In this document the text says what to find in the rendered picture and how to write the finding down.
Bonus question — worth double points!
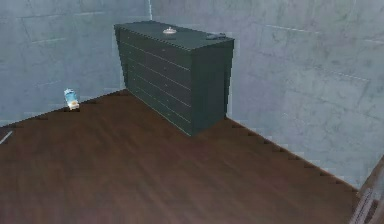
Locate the small dark grey flat object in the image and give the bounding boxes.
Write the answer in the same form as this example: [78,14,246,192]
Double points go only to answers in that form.
[205,32,227,40]

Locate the thin grey stick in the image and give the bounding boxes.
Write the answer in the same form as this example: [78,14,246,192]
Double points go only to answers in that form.
[0,130,14,145]

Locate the dark green chest of drawers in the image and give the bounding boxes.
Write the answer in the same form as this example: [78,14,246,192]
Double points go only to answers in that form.
[113,20,235,137]

